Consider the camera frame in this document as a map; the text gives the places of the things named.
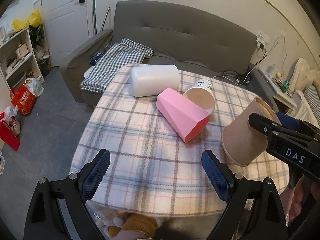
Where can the pink faceted cup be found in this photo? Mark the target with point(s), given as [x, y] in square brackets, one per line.
[185, 117]

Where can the white plastic cup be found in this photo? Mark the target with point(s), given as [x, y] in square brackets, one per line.
[150, 80]

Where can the person's hand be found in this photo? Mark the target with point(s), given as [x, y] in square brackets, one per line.
[291, 200]

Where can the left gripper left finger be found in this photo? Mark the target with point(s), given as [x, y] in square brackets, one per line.
[44, 218]

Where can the white door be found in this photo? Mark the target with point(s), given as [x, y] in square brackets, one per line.
[67, 25]

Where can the white printed paper cup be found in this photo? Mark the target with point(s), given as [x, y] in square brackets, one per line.
[201, 93]

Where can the grey sofa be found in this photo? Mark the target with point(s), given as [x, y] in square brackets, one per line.
[193, 40]

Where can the bed with white headboard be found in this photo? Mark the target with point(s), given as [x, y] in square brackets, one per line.
[304, 84]

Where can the checked green cloth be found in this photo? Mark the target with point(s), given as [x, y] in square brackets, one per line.
[119, 55]

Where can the red shopping bag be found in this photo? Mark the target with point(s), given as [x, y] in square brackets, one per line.
[23, 99]

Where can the plaid tablecloth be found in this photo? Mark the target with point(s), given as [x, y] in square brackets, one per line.
[152, 171]

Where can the green mop handle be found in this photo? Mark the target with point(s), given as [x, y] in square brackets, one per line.
[94, 17]

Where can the brown paper cup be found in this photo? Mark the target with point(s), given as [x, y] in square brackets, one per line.
[240, 141]

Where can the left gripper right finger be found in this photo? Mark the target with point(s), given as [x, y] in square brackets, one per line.
[267, 219]

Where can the white nightstand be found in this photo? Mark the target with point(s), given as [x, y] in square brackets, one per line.
[283, 101]

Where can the white shelf unit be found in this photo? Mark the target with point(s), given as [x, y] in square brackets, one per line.
[18, 60]

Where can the yellow plastic bag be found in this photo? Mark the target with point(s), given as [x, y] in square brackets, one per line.
[34, 20]

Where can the green soda can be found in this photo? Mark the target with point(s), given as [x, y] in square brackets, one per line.
[284, 86]

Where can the white power strip with chargers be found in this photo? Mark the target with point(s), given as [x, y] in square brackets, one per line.
[261, 43]

